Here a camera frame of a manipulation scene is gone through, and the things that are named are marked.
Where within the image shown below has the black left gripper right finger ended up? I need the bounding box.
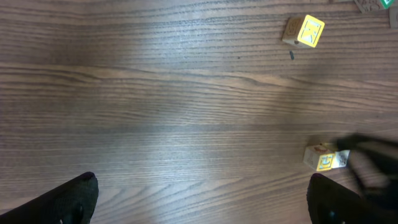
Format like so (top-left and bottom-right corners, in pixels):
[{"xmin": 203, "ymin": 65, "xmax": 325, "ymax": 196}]
[{"xmin": 307, "ymin": 173, "xmax": 397, "ymax": 224}]

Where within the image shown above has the yellow S letter block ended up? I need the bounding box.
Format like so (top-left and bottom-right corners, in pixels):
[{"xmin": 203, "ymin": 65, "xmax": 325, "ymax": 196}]
[{"xmin": 323, "ymin": 143, "xmax": 350, "ymax": 169}]

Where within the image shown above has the green Z letter block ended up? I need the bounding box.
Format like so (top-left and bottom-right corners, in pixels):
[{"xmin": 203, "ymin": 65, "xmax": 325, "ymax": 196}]
[{"xmin": 354, "ymin": 0, "xmax": 395, "ymax": 13}]

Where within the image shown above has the yellow G letter block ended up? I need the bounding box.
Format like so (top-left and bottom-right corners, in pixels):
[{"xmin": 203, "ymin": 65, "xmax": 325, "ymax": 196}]
[{"xmin": 303, "ymin": 145, "xmax": 335, "ymax": 172}]

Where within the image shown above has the yellow K letter block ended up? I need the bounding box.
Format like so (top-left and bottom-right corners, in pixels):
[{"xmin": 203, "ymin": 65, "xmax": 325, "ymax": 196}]
[{"xmin": 282, "ymin": 14, "xmax": 325, "ymax": 48}]

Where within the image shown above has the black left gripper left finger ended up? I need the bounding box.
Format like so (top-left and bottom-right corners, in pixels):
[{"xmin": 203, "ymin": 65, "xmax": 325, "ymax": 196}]
[{"xmin": 1, "ymin": 172, "xmax": 99, "ymax": 224}]

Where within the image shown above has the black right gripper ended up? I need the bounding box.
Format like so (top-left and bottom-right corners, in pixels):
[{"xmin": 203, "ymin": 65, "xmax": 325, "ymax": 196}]
[{"xmin": 336, "ymin": 133, "xmax": 397, "ymax": 211}]

